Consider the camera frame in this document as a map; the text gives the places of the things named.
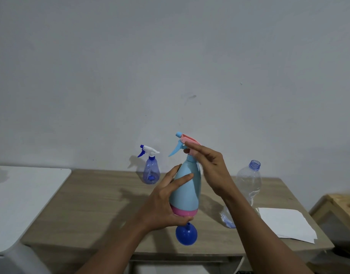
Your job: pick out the person's right hand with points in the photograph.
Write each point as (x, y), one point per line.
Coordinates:
(216, 171)

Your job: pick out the blue plastic funnel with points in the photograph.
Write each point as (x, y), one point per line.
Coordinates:
(186, 234)

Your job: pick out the wooden stool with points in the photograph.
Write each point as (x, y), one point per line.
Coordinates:
(337, 216)

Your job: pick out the person's left hand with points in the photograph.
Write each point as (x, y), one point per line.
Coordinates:
(157, 205)

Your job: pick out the person's left forearm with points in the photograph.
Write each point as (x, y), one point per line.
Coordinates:
(115, 251)

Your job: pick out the white paper sheets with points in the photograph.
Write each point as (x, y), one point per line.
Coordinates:
(286, 224)

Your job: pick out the small translucent blue spray bottle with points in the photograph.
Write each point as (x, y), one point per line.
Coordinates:
(151, 174)

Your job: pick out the white side table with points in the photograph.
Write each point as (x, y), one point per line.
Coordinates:
(20, 202)

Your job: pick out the person's left thumb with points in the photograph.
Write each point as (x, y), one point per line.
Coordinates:
(184, 221)

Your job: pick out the person's left middle finger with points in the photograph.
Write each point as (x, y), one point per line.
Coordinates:
(172, 174)

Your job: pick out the person's right thumb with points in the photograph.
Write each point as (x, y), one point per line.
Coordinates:
(193, 155)

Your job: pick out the person's right forearm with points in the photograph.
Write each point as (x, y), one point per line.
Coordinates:
(260, 242)

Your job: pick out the light blue pink spray bottle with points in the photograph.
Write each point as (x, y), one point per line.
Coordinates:
(186, 194)

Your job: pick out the clear plastic water bottle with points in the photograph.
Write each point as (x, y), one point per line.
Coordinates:
(249, 182)

